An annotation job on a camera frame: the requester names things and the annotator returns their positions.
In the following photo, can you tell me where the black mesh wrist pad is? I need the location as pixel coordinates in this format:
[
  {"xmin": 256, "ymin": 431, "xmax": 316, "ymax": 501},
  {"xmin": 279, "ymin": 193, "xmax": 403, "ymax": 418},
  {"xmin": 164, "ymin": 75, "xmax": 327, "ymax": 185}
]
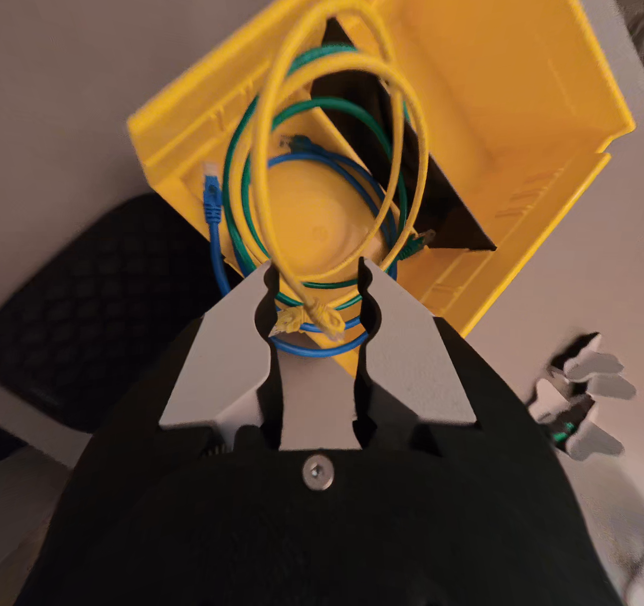
[{"xmin": 0, "ymin": 192, "xmax": 242, "ymax": 433}]

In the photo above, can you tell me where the yellow plastic bin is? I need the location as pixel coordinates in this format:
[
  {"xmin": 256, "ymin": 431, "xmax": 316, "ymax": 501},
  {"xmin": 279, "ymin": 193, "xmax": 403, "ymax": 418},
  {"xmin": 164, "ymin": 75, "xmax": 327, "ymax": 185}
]
[{"xmin": 126, "ymin": 0, "xmax": 637, "ymax": 378}]

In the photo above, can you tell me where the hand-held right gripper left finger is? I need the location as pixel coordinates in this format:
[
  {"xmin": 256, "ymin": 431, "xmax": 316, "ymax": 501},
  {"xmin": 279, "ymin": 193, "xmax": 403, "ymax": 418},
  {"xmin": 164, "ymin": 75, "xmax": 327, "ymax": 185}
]
[{"xmin": 158, "ymin": 259, "xmax": 282, "ymax": 448}]

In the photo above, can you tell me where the green ethernet cable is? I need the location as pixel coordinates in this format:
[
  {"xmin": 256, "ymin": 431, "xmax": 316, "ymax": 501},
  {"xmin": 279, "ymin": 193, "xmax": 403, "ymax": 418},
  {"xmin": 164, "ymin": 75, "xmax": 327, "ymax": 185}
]
[{"xmin": 223, "ymin": 45, "xmax": 436, "ymax": 312}]

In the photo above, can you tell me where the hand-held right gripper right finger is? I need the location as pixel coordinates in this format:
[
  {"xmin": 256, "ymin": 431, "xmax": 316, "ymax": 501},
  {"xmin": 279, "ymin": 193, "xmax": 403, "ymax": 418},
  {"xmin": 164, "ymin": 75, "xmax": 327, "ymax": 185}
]
[{"xmin": 354, "ymin": 256, "xmax": 478, "ymax": 447}]

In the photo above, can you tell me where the blue ethernet cable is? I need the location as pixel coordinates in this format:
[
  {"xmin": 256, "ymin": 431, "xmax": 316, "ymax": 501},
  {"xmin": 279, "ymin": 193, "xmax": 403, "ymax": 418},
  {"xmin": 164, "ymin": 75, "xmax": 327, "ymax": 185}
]
[{"xmin": 202, "ymin": 156, "xmax": 401, "ymax": 360}]

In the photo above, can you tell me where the yellow ethernet cable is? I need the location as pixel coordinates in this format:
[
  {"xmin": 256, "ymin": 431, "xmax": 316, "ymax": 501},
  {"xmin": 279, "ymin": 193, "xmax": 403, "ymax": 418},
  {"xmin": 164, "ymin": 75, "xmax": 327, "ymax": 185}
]
[{"xmin": 250, "ymin": 5, "xmax": 429, "ymax": 342}]

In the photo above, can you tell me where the black bin divider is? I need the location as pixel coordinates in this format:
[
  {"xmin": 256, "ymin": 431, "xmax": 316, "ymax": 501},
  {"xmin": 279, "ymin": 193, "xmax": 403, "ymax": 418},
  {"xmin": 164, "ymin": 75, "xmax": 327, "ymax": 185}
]
[{"xmin": 310, "ymin": 16, "xmax": 498, "ymax": 252}]

